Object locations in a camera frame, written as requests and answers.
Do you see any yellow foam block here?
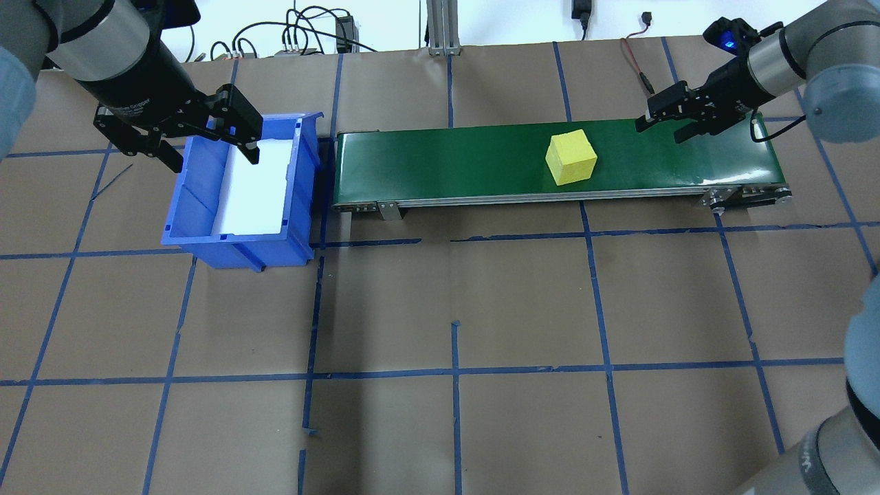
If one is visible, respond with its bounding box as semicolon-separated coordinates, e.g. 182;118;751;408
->
545;129;597;186

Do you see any white paper sheet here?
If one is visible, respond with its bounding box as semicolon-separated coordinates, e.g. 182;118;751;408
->
212;140;293;238

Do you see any blue plastic storage bin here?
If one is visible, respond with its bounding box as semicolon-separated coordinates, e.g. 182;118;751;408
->
161;112;325;273

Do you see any green conveyor belt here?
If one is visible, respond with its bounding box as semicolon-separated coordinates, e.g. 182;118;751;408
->
332;117;793;222

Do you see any red and black wire pair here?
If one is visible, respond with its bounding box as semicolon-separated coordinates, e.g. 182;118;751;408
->
621;34;655;94

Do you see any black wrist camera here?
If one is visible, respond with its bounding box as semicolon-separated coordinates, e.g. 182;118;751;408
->
134;0;201;30
703;17;784;56

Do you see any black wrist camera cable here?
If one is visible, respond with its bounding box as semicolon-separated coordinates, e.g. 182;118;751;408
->
749;113;809;143

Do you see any aluminium profile post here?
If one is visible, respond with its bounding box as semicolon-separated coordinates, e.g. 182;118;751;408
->
426;0;461;56

